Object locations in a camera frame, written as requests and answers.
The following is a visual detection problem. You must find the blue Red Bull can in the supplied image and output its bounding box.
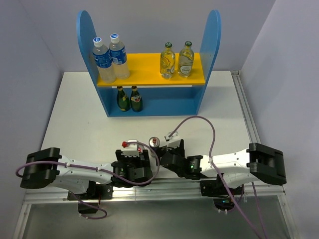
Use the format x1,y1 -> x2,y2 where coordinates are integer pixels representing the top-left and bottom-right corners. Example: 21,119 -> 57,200
149,136 -> 160,151

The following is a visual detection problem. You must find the green perrier bottle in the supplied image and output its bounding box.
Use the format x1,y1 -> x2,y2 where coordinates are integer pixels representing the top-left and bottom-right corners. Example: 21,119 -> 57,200
117,86 -> 130,112
130,86 -> 143,112

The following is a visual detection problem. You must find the green Perrier bottle front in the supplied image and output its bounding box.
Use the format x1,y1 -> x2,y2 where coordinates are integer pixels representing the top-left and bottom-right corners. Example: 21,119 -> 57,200
117,86 -> 130,112

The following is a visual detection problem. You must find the clear Chang soda bottle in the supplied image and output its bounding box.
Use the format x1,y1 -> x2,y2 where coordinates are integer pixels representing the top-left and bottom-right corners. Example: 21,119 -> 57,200
160,42 -> 175,79
178,41 -> 194,77

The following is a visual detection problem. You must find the silver Red Bull can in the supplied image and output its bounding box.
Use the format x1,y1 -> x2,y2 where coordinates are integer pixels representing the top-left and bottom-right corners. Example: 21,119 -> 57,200
138,146 -> 149,160

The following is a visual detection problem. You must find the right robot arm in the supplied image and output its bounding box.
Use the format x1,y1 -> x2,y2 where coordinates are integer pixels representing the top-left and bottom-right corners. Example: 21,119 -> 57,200
156,139 -> 287,194

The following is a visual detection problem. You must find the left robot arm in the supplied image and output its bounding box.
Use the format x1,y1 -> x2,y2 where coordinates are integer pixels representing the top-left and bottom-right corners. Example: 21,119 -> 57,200
20,147 -> 157,199

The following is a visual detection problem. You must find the blue and yellow wooden shelf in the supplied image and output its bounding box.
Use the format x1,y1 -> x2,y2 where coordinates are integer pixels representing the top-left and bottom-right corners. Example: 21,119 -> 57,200
76,9 -> 221,117

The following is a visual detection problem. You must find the right plastic water bottle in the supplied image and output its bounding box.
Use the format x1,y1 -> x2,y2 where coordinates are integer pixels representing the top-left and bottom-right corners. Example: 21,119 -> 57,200
109,33 -> 130,79

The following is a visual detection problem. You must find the plastic water bottle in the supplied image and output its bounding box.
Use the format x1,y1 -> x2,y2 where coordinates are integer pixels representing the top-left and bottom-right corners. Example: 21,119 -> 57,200
92,37 -> 116,83
109,33 -> 130,79

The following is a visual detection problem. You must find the left plastic water bottle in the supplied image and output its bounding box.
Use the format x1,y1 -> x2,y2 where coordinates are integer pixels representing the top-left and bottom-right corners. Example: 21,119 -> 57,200
92,37 -> 116,83

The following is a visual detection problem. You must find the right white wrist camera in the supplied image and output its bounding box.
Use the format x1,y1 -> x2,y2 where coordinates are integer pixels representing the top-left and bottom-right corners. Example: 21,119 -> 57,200
164,131 -> 181,149

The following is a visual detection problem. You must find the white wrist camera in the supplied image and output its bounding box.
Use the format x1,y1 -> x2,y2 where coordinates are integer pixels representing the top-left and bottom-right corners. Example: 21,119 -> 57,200
122,140 -> 139,157
164,131 -> 181,149

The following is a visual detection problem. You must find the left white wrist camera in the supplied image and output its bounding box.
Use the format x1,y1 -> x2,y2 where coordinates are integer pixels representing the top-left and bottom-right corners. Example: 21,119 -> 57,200
122,140 -> 139,157

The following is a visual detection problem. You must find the aluminium front rail frame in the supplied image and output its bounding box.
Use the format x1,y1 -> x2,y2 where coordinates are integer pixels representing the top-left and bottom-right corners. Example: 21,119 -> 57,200
14,178 -> 300,239

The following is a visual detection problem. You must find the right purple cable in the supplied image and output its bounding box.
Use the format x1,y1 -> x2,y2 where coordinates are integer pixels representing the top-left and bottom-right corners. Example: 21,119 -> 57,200
171,116 -> 269,239

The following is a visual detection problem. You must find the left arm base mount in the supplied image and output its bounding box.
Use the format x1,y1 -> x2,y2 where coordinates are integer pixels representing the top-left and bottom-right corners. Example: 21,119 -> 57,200
76,181 -> 113,214

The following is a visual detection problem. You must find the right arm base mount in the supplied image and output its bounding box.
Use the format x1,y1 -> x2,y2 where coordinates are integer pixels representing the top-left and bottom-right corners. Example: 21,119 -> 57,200
200,177 -> 235,214

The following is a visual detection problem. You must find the aluminium right side rail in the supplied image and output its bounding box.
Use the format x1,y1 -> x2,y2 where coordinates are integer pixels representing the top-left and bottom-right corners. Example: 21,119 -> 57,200
231,71 -> 261,143

